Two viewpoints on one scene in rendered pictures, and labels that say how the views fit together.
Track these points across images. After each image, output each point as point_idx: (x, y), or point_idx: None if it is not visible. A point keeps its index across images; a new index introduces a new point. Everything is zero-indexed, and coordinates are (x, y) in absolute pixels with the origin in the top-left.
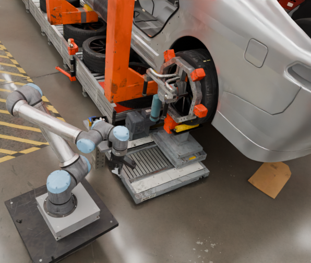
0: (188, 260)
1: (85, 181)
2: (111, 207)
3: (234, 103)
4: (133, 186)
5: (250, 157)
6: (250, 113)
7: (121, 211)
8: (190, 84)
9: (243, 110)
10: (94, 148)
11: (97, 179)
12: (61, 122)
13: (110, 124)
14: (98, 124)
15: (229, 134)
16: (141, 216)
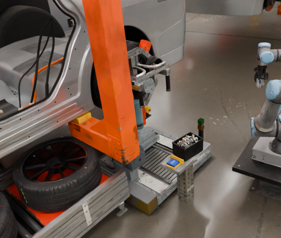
0: (232, 124)
1: (240, 158)
2: (227, 169)
3: (164, 38)
4: (199, 157)
5: (183, 56)
6: (174, 31)
7: (224, 163)
8: (148, 57)
9: (170, 34)
10: (192, 174)
11: (203, 190)
12: None
13: (263, 48)
14: (269, 51)
15: (169, 61)
16: (219, 151)
